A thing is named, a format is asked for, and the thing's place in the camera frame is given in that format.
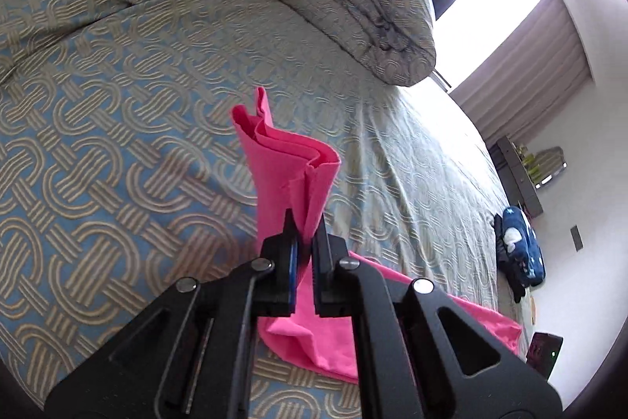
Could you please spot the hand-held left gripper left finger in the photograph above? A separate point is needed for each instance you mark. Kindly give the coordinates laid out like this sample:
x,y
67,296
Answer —
x,y
292,247

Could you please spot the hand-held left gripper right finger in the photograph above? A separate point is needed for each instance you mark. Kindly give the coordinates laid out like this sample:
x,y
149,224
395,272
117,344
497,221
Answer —
x,y
319,262

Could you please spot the pink pants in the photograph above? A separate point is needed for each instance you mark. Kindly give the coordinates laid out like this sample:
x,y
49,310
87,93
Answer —
x,y
274,154

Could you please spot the folded black clothing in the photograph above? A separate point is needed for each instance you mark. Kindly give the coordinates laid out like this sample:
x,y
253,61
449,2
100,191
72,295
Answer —
x,y
505,247

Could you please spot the navy star print blanket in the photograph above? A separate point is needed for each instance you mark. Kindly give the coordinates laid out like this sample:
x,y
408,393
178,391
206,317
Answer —
x,y
527,252

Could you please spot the bed with patterned bedspread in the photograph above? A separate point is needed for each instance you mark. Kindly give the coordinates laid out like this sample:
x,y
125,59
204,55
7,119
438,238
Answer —
x,y
122,105

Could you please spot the cluster of green bottles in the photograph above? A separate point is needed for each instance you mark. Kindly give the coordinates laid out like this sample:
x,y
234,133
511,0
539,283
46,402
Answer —
x,y
527,161

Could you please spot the cloud shaped mirror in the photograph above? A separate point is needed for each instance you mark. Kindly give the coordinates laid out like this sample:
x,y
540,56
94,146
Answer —
x,y
549,163

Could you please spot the beige curtain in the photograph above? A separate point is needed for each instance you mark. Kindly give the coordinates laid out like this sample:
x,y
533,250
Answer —
x,y
530,70

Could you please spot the dark wall switch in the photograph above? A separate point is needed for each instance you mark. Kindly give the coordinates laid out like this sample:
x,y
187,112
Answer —
x,y
577,238

